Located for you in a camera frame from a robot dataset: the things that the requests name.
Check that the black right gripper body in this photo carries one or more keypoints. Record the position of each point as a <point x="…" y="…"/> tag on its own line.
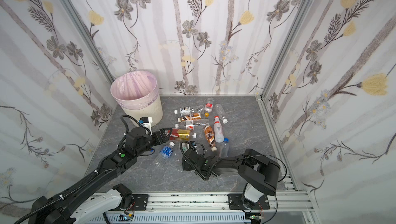
<point x="192" y="161"/>

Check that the Suntory white label bottle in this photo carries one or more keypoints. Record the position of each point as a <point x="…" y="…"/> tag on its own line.
<point x="185" y="111"/>

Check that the yellow red tea bottle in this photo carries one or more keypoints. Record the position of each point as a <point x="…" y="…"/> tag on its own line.
<point x="182" y="135"/>

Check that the cream waste bin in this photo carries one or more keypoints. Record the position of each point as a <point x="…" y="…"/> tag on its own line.
<point x="154" y="110"/>

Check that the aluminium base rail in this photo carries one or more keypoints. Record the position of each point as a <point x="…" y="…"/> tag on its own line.
<point x="286" y="207"/>

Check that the clear bottle blue cap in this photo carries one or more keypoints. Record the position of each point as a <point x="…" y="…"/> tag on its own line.
<point x="224" y="148"/>

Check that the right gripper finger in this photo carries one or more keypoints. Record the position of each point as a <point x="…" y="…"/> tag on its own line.
<point x="191" y="145"/>
<point x="200" y="149"/>

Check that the blue label water bottle front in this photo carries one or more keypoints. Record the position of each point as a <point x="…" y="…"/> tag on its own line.
<point x="164" y="155"/>

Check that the brown nescafe bottle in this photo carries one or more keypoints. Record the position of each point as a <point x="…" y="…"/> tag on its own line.
<point x="193" y="116"/>
<point x="209" y="135"/>

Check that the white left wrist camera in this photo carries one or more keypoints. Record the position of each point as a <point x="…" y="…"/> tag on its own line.
<point x="146" y="122"/>

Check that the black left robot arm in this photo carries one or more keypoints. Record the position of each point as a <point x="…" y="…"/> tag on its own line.
<point x="59" y="208"/>

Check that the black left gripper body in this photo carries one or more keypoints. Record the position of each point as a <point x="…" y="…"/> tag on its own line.
<point x="159" y="136"/>

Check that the brown Nescafe bottle back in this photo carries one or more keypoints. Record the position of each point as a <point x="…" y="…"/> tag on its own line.
<point x="193" y="116"/>

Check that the clear ribbed bottle white cap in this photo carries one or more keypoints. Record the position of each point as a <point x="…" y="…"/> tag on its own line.
<point x="221" y="113"/>

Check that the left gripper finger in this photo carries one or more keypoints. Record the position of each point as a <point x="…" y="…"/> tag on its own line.
<point x="165" y="132"/>
<point x="161" y="140"/>

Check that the clear bottle red-white label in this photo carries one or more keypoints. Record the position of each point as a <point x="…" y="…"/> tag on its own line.
<point x="192" y="124"/>

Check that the crushed bottle red label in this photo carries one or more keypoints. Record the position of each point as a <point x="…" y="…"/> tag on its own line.
<point x="209" y="104"/>

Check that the brown Nescafe bottle front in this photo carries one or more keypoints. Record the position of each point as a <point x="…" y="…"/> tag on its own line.
<point x="209" y="135"/>

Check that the white bottle red cap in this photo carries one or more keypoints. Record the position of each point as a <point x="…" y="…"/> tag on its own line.
<point x="218" y="131"/>

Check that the clear bottle green cap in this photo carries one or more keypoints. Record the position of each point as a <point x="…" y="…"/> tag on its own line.
<point x="185" y="147"/>

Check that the pink bin liner bag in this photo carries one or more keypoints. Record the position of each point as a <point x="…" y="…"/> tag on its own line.
<point x="135" y="90"/>

